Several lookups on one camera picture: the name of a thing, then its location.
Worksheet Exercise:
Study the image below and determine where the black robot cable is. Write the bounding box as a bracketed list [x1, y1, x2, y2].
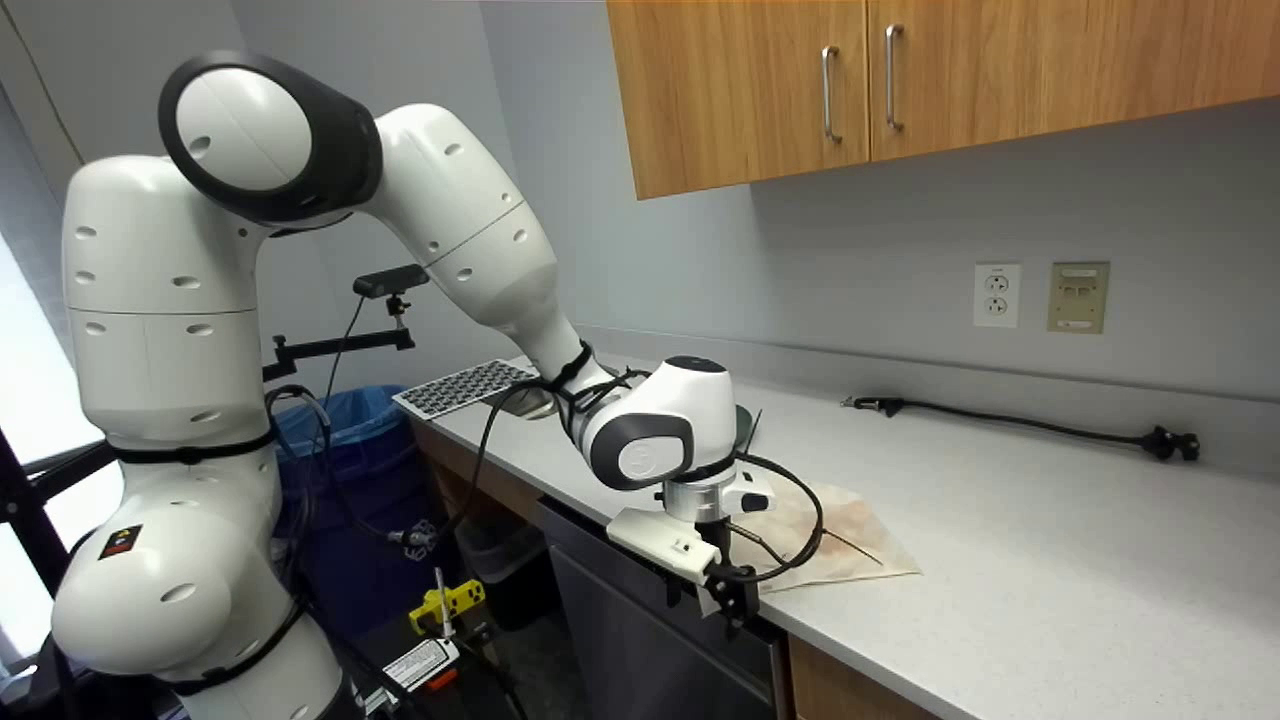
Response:
[456, 371, 832, 587]

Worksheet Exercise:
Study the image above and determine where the blue recycling bin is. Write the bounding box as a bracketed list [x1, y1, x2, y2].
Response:
[274, 383, 456, 640]

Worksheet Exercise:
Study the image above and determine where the stainless dishwasher front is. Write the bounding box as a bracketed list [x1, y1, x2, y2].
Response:
[541, 501, 787, 720]

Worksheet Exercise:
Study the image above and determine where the black cable on counter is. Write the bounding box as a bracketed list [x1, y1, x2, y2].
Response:
[842, 391, 1204, 468]

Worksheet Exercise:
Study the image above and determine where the left silver cabinet handle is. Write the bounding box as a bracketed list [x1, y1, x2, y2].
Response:
[818, 44, 842, 143]

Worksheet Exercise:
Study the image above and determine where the yellow tool on floor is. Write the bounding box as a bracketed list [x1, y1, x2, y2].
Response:
[407, 577, 487, 633]

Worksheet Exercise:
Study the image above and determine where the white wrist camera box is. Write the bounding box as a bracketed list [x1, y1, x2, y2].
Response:
[602, 473, 773, 585]

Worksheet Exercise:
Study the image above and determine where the silver cabinet handle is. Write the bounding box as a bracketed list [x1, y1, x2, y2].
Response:
[818, 44, 842, 143]
[882, 24, 905, 130]

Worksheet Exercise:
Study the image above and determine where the right silver cabinet handle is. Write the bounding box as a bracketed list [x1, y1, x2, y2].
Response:
[882, 24, 905, 130]

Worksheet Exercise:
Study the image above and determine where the metal sink grate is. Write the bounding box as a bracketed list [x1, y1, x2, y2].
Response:
[394, 358, 529, 418]

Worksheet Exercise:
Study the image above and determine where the stained beige towel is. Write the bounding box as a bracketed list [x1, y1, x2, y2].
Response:
[731, 478, 915, 592]

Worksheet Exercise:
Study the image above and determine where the dark green plate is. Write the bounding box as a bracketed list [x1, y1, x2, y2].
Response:
[735, 404, 759, 452]

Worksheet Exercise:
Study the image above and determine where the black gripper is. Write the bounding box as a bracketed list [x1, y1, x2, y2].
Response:
[705, 560, 759, 621]

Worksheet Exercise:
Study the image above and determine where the white wall outlet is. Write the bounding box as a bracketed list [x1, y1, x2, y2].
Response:
[971, 262, 1018, 326]

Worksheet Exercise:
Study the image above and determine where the wooden upper cabinet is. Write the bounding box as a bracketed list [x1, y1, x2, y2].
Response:
[602, 0, 1280, 199]

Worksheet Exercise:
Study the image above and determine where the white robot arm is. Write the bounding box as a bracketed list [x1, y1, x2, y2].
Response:
[50, 53, 766, 720]

